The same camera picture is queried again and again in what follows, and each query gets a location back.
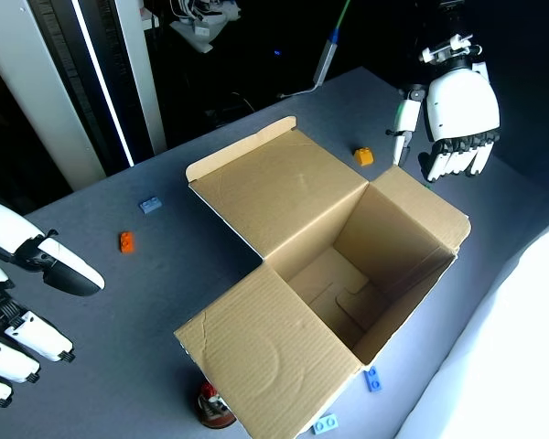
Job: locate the cardboard box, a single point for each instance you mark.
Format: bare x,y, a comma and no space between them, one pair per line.
279,196

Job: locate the chocolate toy cupcake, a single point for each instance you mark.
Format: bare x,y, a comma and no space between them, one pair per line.
212,409

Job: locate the orange tall toy brick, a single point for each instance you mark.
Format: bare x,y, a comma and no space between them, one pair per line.
363,156

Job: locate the grey-blue flat toy brick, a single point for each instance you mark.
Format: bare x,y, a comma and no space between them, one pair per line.
150,205

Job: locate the light blue flat toy brick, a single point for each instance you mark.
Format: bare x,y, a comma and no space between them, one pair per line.
326,424

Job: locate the white light strip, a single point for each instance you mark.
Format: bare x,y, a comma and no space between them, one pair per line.
103,87

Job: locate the orange flat toy brick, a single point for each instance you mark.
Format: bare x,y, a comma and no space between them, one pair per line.
127,242

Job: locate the white cabinet panel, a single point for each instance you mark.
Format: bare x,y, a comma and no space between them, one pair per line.
32,82

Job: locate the white frame post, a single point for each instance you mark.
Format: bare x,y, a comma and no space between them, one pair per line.
139,68

